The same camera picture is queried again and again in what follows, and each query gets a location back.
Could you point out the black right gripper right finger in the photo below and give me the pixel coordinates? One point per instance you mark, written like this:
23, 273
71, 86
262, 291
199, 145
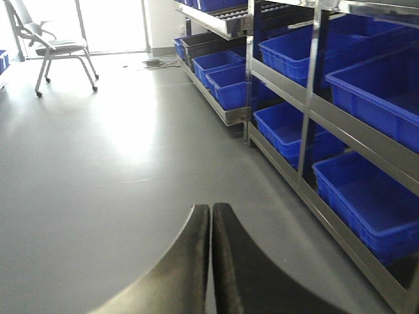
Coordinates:
246, 280

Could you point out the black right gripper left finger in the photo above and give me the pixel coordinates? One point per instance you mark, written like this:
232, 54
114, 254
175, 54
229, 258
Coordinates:
177, 283

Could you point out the blue bin bottom near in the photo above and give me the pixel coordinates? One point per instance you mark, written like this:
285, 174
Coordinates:
380, 211

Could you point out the blue bin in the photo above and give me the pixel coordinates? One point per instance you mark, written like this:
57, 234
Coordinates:
350, 39
383, 93
380, 211
281, 125

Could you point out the blue bin bottom far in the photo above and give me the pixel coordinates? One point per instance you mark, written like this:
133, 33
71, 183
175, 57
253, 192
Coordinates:
281, 125

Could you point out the blue bin far rack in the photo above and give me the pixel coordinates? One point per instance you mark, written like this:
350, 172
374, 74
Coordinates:
229, 88

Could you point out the blue bin middle near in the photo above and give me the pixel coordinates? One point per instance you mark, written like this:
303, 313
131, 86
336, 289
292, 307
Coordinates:
383, 93

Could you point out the black plastic bin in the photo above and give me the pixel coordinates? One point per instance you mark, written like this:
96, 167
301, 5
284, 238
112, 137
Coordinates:
202, 44

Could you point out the blue bin middle far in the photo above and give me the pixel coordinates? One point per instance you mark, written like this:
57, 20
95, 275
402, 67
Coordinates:
350, 39

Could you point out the steel shelving rack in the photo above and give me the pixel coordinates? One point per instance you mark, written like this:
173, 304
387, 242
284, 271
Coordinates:
392, 157

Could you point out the gray office chair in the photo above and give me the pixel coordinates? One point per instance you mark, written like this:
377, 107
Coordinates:
50, 48

